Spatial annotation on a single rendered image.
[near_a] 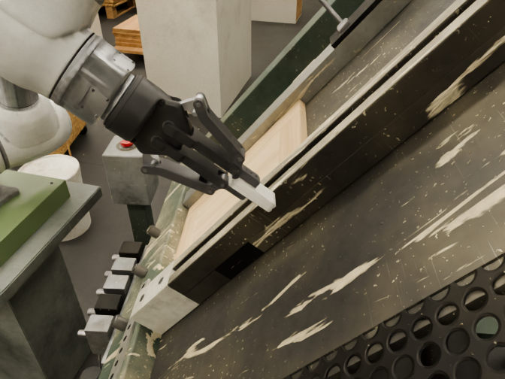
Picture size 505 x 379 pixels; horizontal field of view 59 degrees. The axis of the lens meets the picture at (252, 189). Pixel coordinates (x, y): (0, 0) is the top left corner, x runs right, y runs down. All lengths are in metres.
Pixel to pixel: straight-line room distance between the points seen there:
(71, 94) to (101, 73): 0.04
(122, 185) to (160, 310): 0.63
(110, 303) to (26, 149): 0.52
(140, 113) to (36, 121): 0.85
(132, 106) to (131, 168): 0.84
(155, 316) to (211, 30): 2.65
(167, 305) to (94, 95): 0.44
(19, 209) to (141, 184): 0.35
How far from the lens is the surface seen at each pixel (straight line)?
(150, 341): 0.89
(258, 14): 6.02
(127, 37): 4.82
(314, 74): 0.94
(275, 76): 1.20
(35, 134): 1.37
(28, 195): 1.47
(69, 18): 0.51
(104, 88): 0.50
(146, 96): 0.52
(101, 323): 1.10
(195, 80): 3.47
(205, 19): 3.29
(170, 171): 0.57
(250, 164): 0.96
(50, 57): 0.51
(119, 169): 1.36
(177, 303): 0.82
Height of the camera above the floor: 1.60
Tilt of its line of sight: 36 degrees down
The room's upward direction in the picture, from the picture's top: straight up
